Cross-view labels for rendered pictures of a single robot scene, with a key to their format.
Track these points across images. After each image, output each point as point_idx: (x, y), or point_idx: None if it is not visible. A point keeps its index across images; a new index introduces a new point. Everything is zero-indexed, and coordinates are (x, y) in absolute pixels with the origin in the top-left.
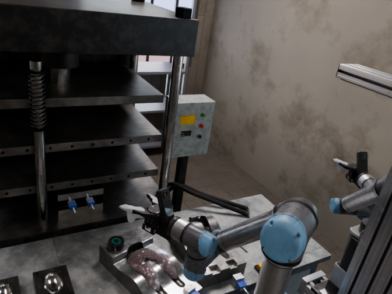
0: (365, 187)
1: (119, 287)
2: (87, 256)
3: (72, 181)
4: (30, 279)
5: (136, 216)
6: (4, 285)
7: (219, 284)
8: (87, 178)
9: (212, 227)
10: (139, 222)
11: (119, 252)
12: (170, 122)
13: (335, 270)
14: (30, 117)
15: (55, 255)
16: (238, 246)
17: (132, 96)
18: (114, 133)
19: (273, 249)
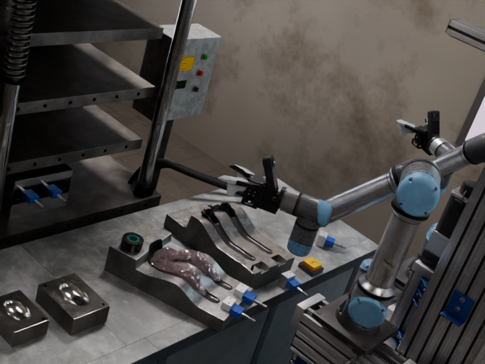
0: (449, 152)
1: (148, 297)
2: (84, 265)
3: (35, 159)
4: (27, 296)
5: (237, 188)
6: (10, 302)
7: (265, 287)
8: (55, 154)
9: (239, 217)
10: (128, 219)
11: (141, 253)
12: (175, 69)
13: (432, 237)
14: (6, 63)
15: (40, 266)
16: (345, 216)
17: (126, 30)
18: (92, 86)
19: (411, 204)
